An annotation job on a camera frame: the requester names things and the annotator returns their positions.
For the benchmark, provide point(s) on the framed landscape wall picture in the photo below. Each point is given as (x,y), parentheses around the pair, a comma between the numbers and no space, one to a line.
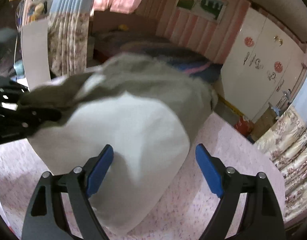
(211,10)

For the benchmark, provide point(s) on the pink floral bed sheet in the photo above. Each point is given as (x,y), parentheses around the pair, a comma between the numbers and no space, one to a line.
(187,205)

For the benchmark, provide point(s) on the blue floral curtain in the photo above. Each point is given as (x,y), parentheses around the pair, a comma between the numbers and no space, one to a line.
(68,24)
(285,143)

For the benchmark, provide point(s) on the white board panel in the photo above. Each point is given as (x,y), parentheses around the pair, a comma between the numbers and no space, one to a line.
(34,46)

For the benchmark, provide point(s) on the blue floral left curtain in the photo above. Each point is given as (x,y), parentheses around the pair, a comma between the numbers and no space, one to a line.
(68,24)

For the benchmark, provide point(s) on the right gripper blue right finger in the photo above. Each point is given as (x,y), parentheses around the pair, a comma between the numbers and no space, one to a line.
(261,218)

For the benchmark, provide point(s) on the yellow item on far bed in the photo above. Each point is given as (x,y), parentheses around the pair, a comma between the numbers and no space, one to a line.
(123,27)

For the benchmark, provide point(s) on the white and grey large garment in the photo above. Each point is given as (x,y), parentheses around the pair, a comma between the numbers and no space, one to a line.
(149,112)

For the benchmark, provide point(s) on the blue floral right curtain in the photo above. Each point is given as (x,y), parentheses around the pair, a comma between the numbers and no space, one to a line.
(285,143)

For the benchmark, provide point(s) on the far bed striped blanket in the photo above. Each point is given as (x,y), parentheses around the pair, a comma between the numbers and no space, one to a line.
(142,39)

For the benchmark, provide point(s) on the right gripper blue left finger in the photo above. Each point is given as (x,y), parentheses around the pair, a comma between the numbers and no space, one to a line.
(45,216)

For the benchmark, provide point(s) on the white wardrobe with decals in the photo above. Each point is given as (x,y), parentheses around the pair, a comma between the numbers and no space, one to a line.
(263,63)

